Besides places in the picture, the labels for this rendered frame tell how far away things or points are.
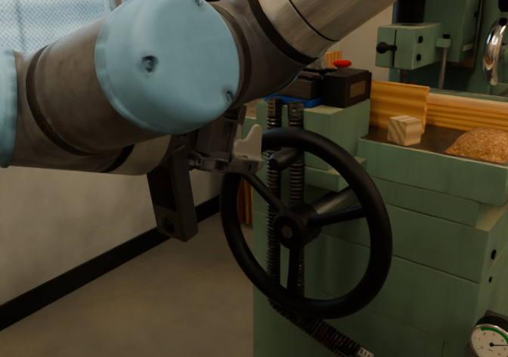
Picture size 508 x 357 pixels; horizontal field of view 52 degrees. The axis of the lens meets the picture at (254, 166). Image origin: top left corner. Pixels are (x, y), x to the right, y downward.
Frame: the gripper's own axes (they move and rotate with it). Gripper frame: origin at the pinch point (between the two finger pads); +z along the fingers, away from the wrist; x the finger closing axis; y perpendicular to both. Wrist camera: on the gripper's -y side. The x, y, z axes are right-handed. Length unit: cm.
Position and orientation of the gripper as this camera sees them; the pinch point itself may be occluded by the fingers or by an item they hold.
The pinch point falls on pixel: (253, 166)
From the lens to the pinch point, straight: 68.7
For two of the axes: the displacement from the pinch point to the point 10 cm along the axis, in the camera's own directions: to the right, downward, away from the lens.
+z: 5.8, 0.7, 8.1
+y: 2.1, -9.8, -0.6
